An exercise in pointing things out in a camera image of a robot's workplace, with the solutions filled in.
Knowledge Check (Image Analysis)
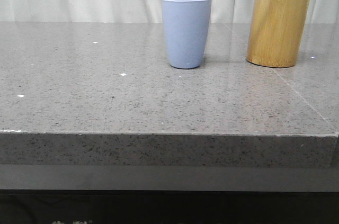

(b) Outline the blue plastic cup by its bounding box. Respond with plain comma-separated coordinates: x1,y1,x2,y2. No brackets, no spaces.
161,0,212,69

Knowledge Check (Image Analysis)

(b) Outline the bamboo cylinder holder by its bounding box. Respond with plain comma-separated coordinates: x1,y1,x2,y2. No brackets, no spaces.
246,0,309,68

